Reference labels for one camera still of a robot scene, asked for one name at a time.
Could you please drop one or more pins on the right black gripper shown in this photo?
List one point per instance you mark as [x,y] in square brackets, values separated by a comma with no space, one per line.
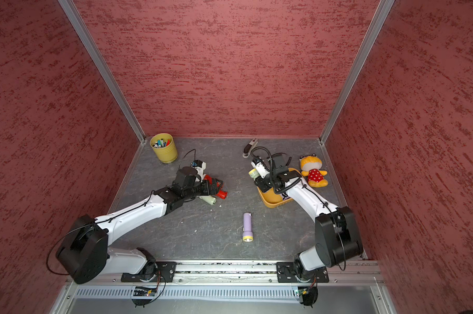
[262,184]

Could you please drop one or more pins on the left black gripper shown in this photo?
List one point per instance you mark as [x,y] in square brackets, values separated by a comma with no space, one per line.
[215,190]

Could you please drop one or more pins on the green flashlight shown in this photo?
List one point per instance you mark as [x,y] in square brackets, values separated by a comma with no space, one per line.
[254,174]
[208,199]

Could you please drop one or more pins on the yellow storage box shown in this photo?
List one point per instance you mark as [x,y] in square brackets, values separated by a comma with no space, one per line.
[272,200]

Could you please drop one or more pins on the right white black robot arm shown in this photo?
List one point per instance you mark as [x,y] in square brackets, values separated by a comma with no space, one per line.
[337,235]

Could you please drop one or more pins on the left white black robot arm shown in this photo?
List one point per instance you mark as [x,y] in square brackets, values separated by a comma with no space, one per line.
[87,250]

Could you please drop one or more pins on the red flashlight all red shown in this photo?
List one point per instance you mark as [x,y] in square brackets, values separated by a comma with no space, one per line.
[222,194]

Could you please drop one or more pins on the red flashlight white head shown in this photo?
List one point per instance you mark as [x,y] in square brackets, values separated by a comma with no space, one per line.
[207,178]

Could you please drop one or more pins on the orange plush toy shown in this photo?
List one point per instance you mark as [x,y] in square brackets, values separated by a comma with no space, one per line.
[311,169]

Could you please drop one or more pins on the black beige stapler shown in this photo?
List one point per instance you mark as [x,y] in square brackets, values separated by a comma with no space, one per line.
[249,147]

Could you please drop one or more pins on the purple flashlight front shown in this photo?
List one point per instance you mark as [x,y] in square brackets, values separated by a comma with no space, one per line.
[247,235]

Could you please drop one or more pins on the yellow pen cup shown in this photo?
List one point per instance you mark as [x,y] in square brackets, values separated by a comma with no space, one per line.
[167,154]

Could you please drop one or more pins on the markers in cup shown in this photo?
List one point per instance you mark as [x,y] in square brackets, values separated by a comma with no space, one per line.
[161,143]

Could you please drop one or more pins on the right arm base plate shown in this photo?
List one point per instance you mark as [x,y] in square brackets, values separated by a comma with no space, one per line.
[293,272]

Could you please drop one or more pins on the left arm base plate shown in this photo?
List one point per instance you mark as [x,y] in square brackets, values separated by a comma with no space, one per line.
[152,273]

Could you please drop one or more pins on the aluminium front rail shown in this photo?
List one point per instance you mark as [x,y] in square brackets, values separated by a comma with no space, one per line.
[249,272]

